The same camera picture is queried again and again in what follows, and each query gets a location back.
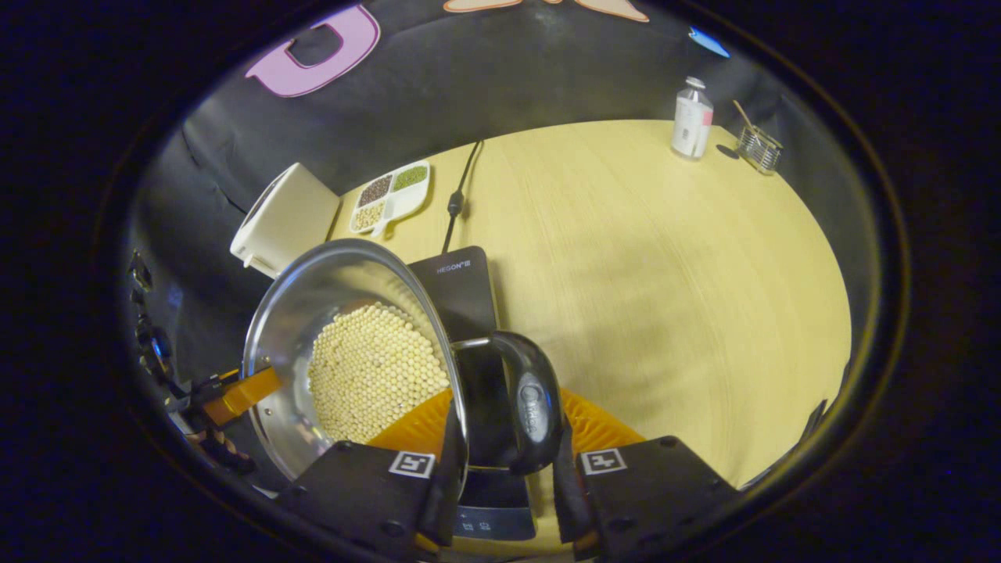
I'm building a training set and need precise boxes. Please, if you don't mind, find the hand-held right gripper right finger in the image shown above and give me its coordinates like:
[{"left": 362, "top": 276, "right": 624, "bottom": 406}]
[{"left": 551, "top": 389, "right": 740, "bottom": 560}]

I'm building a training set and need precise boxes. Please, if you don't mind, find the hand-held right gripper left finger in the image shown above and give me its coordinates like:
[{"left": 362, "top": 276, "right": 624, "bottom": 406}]
[{"left": 274, "top": 387, "right": 470, "bottom": 560}]

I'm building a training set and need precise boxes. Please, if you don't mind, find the pile of yellow soybeans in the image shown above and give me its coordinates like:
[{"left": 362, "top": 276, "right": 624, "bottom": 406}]
[{"left": 307, "top": 303, "right": 452, "bottom": 445}]

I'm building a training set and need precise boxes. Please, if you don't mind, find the black induction cooktop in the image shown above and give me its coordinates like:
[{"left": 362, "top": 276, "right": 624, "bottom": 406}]
[{"left": 407, "top": 246, "right": 540, "bottom": 542}]

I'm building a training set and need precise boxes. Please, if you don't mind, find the white toaster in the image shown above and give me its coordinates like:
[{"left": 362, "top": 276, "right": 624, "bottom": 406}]
[{"left": 229, "top": 163, "right": 343, "bottom": 280}]

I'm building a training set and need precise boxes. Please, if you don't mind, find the white divided dish with beans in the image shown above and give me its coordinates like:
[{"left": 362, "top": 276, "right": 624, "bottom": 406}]
[{"left": 349, "top": 160, "right": 432, "bottom": 238}]

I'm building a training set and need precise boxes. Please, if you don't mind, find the clear bottle with white label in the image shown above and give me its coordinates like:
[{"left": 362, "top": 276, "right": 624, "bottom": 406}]
[{"left": 671, "top": 77, "right": 715, "bottom": 161}]

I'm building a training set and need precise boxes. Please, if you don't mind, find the wooden stick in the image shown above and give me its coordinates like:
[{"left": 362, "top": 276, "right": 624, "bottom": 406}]
[{"left": 732, "top": 99, "right": 761, "bottom": 142}]

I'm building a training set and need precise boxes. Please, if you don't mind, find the black power cable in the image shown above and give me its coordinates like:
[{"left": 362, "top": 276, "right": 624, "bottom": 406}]
[{"left": 440, "top": 139, "right": 484, "bottom": 255}]

